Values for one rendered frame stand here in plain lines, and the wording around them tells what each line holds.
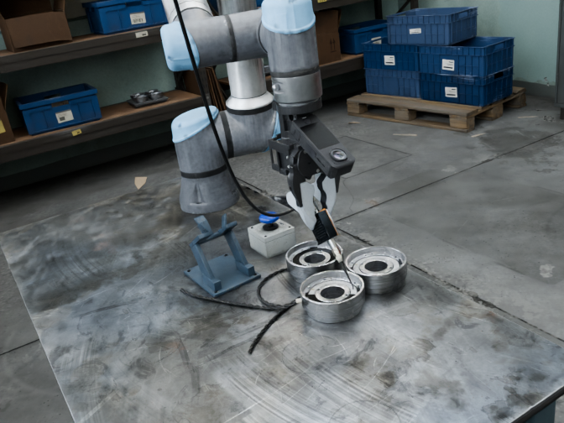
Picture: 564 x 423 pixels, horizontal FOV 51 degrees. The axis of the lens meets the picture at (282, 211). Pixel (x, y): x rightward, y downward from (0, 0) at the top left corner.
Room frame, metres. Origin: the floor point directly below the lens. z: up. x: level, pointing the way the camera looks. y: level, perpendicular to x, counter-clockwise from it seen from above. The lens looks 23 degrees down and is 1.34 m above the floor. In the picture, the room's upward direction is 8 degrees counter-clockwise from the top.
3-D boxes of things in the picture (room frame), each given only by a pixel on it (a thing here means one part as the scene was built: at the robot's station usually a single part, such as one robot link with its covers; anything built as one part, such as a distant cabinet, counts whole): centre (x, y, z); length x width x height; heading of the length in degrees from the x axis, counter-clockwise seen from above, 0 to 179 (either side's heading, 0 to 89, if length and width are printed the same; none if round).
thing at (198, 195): (1.39, 0.18, 0.85); 0.15 x 0.15 x 0.10
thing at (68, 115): (4.24, 1.47, 0.56); 0.52 x 0.38 x 0.22; 115
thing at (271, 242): (1.09, 0.03, 0.82); 0.08 x 0.07 x 0.05; 28
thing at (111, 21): (4.55, 0.90, 1.11); 0.52 x 0.38 x 0.22; 118
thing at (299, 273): (0.96, -0.05, 0.82); 0.10 x 0.10 x 0.04
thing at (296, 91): (0.91, -0.05, 1.15); 0.08 x 0.08 x 0.05
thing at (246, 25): (1.00, -0.01, 1.23); 0.11 x 0.11 x 0.08; 11
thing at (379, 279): (0.90, -0.15, 0.82); 0.10 x 0.10 x 0.04
